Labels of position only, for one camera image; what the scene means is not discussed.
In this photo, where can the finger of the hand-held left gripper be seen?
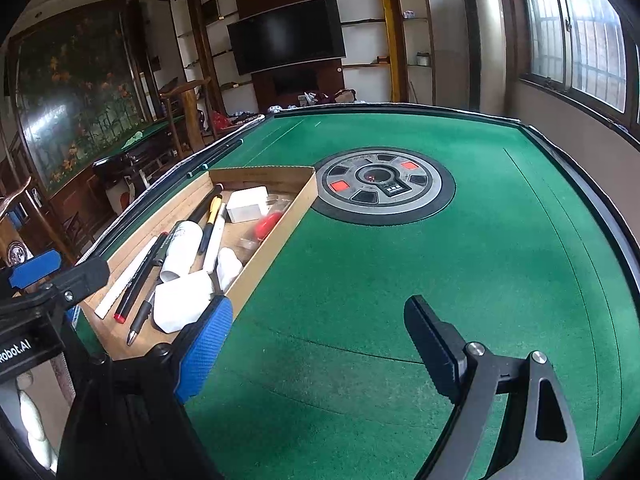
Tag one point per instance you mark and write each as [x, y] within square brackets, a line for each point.
[35, 267]

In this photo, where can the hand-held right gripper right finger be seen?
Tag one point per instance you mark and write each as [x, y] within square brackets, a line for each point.
[435, 345]

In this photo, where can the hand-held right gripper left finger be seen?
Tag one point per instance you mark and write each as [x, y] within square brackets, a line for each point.
[205, 350]

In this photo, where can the shallow cardboard box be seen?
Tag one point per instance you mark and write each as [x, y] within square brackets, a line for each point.
[250, 176]

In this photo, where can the wooden chair round medallion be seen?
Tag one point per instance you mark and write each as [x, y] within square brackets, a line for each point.
[20, 230]

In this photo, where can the white plastic cup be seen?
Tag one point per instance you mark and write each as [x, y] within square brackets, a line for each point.
[182, 300]

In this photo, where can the black pen silver tip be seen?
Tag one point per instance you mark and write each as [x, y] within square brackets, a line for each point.
[140, 317]

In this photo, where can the green felt mahjong table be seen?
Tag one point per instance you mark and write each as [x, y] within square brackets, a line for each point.
[400, 270]

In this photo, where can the white crumpled tissue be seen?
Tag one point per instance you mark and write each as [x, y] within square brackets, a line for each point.
[229, 267]

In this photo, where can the black pen red tip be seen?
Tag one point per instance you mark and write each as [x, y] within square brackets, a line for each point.
[140, 280]

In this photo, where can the white red toy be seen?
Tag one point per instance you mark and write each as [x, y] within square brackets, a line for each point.
[120, 197]

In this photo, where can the white marker pen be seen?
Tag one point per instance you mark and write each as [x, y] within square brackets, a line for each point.
[215, 240]

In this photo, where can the red number candle packet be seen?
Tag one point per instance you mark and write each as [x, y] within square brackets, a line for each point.
[267, 224]

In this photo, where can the white charger plug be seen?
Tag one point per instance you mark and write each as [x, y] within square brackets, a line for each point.
[247, 205]

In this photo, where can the round table control panel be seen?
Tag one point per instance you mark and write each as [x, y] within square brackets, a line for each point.
[430, 185]

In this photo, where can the green side table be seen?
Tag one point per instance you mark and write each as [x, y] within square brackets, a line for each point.
[150, 137]

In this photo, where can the black stick teal tip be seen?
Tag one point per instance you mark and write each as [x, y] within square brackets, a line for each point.
[200, 167]
[220, 154]

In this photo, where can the wooden armchair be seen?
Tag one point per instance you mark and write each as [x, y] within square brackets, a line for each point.
[187, 110]

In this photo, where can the red plastic bag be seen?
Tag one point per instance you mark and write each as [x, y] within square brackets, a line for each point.
[220, 121]

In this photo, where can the beige standing air conditioner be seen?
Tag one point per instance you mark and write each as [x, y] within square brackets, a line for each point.
[482, 45]

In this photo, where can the black flat television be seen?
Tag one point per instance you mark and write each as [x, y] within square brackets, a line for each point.
[287, 35]

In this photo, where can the barred window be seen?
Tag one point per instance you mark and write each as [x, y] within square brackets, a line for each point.
[575, 35]

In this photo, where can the floral wall painting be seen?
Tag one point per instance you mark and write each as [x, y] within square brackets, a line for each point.
[75, 110]

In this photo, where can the wooden wall shelf unit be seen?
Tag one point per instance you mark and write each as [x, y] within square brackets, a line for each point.
[380, 20]

